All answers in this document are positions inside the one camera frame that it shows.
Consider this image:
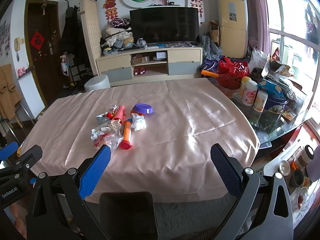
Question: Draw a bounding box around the red plastic basket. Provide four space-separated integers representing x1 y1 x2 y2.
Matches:
216 57 249 90

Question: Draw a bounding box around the cream standing air conditioner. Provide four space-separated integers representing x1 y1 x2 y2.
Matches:
218 0 248 58

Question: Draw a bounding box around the white round stool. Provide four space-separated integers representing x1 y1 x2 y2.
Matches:
84 75 111 92

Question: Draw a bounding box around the white pink labelled bottle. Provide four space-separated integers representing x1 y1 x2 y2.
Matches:
242 80 258 106

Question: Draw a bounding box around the orange tube with red cap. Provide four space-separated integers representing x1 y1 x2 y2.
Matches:
119 120 132 150

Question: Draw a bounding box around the beige grey tv cabinet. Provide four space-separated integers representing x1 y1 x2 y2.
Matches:
96 47 203 87

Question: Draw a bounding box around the dark brown entrance door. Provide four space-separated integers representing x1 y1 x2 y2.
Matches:
24 0 63 107

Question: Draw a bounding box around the blue cookie tin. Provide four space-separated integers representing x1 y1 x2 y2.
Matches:
258 79 289 114

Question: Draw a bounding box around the pink plastic cone toy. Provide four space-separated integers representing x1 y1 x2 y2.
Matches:
113 105 127 124

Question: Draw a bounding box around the clear plastic wrap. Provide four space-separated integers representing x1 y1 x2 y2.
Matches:
91 127 123 153

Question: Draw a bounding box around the white yellow labelled bottle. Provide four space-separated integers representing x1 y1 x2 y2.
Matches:
253 90 268 113

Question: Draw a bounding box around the pile of clothes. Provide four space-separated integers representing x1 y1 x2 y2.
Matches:
100 18 135 55

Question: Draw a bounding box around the purple curtain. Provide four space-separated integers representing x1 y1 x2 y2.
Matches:
250 0 271 55

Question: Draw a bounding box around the white folding screen panel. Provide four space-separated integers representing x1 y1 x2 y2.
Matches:
80 0 102 75

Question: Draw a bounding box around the silver blister pack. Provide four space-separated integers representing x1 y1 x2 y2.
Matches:
95 112 110 125

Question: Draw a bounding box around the black flat television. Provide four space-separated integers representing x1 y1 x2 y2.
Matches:
130 6 199 44

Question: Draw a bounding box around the purple bag on floor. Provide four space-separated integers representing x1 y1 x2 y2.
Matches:
200 59 219 73

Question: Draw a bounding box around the purple plastic bowl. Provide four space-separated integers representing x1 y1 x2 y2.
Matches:
131 103 153 115

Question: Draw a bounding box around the pink satin tablecloth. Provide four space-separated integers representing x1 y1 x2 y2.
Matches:
21 79 260 203

